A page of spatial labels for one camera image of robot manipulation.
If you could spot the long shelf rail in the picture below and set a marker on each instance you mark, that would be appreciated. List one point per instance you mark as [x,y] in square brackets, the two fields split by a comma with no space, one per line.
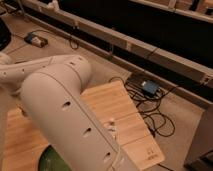
[178,64]

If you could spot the white bottle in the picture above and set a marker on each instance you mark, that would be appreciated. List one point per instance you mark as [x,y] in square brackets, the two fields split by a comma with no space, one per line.
[111,127]

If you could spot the device on floor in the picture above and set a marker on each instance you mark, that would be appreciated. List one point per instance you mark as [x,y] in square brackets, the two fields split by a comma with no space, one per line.
[35,40]

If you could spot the black office chair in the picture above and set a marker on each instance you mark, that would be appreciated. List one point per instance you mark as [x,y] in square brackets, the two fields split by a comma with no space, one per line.
[5,35]

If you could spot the green bowl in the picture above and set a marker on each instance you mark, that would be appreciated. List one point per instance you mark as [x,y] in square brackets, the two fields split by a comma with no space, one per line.
[50,160]

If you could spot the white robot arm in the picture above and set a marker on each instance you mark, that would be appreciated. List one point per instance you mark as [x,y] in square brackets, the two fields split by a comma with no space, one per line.
[50,93]

